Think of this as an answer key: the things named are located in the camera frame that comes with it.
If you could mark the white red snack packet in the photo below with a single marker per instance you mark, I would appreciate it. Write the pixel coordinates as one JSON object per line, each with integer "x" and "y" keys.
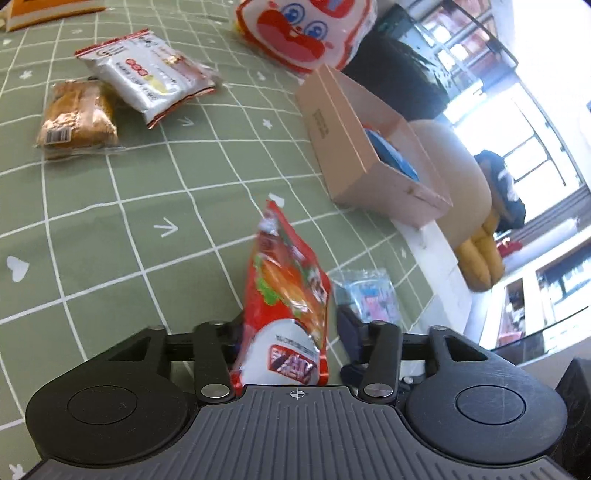
{"x": 148, "y": 74}

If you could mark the white red bunny plush bag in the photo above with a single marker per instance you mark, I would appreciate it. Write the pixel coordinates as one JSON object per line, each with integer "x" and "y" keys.
{"x": 303, "y": 35}

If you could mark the dark backpack on chair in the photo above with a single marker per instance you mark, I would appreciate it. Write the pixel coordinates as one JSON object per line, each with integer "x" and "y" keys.
{"x": 505, "y": 200}

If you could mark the white paper sheet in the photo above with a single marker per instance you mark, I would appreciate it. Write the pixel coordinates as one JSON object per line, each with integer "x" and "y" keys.
{"x": 436, "y": 283}

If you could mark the red snack bag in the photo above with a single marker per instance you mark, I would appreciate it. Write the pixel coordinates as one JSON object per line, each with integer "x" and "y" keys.
{"x": 286, "y": 315}

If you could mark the blue white snack pack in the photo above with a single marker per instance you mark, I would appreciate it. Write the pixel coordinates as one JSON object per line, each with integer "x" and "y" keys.
{"x": 390, "y": 155}

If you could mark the beige chair near box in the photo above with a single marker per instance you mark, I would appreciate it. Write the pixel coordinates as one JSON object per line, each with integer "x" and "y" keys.
{"x": 468, "y": 188}

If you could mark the brown bread packet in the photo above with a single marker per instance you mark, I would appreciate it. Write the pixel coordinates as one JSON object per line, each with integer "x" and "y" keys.
{"x": 79, "y": 119}

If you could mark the green checked tablecloth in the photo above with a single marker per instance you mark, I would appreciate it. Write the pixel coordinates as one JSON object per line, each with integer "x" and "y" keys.
{"x": 96, "y": 248}

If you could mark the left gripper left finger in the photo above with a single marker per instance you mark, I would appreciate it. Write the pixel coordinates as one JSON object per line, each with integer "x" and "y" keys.
{"x": 134, "y": 399}

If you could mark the orange tissue box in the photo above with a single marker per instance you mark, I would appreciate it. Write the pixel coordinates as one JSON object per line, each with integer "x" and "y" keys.
{"x": 19, "y": 14}

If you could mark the pink cardboard box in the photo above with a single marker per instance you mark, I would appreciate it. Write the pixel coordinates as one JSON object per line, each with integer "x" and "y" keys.
{"x": 339, "y": 113}

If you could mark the clear Peppa Pig candy bag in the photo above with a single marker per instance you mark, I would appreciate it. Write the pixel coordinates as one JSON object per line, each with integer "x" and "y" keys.
{"x": 363, "y": 297}

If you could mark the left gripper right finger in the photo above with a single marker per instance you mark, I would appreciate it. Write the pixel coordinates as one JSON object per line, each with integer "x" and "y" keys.
{"x": 462, "y": 400}

